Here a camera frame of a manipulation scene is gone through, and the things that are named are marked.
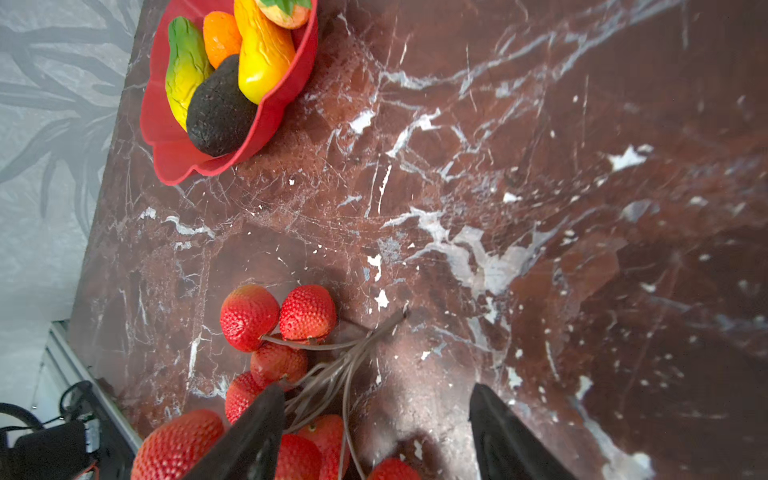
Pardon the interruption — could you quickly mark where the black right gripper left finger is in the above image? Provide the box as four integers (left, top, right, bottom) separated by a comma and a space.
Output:
183, 385, 285, 480

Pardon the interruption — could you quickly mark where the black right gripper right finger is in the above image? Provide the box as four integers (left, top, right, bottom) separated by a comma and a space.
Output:
469, 383, 575, 480

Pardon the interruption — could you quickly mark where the dark fake avocado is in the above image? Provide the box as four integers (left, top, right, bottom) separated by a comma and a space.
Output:
186, 55, 258, 157

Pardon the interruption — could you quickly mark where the yellow fake banana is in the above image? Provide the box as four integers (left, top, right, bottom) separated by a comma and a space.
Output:
234, 0, 295, 104

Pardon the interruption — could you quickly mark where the fake orange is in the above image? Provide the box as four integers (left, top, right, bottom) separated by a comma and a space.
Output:
203, 11, 242, 69

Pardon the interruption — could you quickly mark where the fake strawberry with green leaf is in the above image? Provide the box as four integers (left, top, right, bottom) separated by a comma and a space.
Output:
256, 0, 312, 30

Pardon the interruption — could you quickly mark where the red flower-shaped fruit bowl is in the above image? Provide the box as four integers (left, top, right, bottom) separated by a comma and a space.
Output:
140, 0, 318, 185

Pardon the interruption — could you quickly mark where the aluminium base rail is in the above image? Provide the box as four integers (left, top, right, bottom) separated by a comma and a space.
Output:
35, 320, 142, 479

